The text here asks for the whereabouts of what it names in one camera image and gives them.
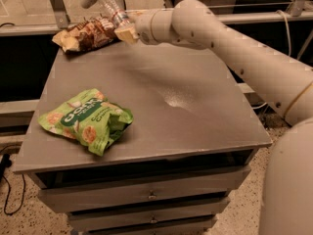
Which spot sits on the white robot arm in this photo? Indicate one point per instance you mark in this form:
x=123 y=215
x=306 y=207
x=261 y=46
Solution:
x=281 y=81

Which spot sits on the grey metal railing frame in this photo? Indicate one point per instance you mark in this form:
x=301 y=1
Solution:
x=49 y=20

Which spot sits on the clear plastic water bottle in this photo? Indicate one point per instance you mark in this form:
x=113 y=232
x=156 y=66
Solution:
x=116 y=14

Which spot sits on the brown chip bag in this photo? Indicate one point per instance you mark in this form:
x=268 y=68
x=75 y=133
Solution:
x=86 y=36

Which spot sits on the green rice chip bag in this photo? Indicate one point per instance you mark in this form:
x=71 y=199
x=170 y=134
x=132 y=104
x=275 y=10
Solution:
x=90 y=118

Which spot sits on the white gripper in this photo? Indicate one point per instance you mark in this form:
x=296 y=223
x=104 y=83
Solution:
x=144 y=27

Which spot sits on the grey drawer cabinet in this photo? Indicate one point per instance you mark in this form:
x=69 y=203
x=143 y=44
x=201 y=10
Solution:
x=189 y=145

